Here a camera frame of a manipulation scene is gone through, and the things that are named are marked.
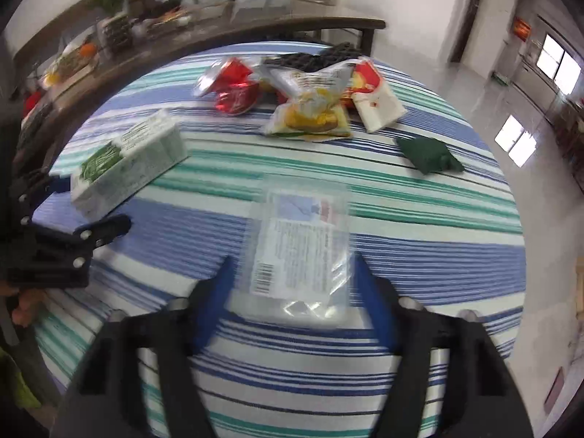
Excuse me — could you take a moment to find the white green tissue pack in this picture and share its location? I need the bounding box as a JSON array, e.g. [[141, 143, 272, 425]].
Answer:
[[70, 110, 187, 222]]

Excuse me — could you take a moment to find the clear plastic bag with label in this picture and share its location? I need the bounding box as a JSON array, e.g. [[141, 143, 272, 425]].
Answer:
[[230, 176, 351, 329]]

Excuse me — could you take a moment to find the dark green snack packet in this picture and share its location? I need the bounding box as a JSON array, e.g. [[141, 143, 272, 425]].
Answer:
[[396, 137, 464, 175]]

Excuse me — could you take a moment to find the crushed red foil wrapper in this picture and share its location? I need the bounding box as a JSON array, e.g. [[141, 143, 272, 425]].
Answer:
[[193, 57, 260, 116]]

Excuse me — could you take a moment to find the yellow silver oat chips bag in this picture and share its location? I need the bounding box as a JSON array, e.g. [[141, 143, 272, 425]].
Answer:
[[256, 59, 356, 141]]

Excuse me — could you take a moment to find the person's left hand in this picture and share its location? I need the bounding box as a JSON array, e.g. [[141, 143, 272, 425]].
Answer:
[[0, 281, 46, 327]]

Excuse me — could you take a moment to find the dark wooden side table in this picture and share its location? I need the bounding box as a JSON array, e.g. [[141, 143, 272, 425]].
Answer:
[[13, 0, 386, 172]]

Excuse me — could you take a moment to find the blue green striped tablecloth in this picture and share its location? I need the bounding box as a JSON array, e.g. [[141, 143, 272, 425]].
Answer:
[[34, 42, 526, 437]]

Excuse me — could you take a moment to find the red white paper box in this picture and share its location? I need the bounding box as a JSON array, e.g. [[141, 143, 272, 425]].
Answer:
[[347, 57, 407, 132]]

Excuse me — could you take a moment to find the black plastic tray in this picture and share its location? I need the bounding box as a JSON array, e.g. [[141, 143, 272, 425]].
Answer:
[[262, 43, 362, 72]]

